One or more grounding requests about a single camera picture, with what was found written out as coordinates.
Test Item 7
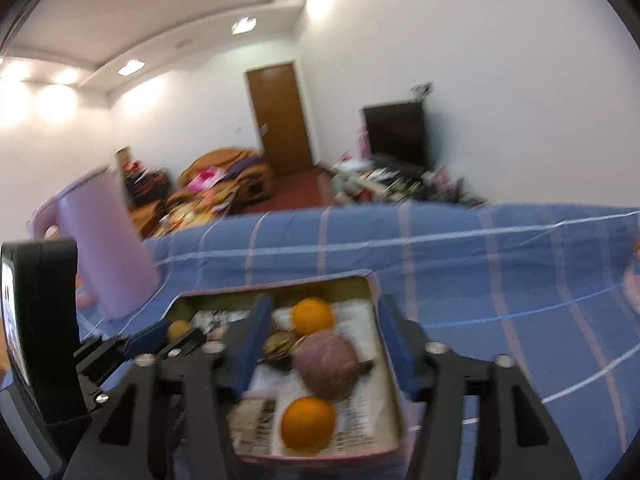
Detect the black television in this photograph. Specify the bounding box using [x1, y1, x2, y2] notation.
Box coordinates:
[362, 101, 432, 168]

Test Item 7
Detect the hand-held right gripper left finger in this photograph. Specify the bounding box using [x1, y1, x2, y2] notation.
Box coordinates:
[62, 295, 275, 480]

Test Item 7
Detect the pink cartoon cup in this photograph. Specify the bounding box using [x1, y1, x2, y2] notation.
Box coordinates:
[622, 240, 640, 311]

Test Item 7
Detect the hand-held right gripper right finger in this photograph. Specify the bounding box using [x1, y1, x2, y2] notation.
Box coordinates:
[377, 296, 583, 480]

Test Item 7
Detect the brown wooden door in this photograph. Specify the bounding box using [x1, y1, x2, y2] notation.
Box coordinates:
[244, 61, 316, 177]

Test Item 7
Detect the lilac electric kettle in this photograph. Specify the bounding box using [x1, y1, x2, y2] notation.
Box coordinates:
[25, 166, 163, 322]

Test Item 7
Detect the cluttered coffee table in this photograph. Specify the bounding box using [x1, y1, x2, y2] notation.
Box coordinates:
[157, 192, 236, 236]

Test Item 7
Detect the pink floral pillow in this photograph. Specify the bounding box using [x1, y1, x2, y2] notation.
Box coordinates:
[192, 167, 228, 191]

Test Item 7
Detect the pink tin box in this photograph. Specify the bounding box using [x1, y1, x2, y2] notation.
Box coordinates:
[162, 270, 408, 463]

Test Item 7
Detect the brown leather sofa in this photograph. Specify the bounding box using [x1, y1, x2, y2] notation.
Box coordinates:
[177, 147, 276, 206]

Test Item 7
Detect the orange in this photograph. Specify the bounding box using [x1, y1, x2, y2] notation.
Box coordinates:
[291, 297, 336, 337]
[280, 396, 337, 453]

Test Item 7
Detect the purple cloth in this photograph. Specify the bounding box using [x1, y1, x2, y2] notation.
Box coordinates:
[225, 155, 263, 173]

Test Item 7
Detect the blue plaid cloth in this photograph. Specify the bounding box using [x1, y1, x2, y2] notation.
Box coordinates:
[75, 202, 640, 480]

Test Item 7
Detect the round purple fruit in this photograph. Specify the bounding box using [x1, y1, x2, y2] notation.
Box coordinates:
[291, 331, 373, 402]

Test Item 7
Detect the white television stand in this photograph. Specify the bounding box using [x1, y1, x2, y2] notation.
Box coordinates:
[330, 160, 406, 206]

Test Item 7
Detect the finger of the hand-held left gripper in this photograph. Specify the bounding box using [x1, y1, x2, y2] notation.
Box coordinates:
[75, 319, 170, 361]
[82, 331, 208, 408]

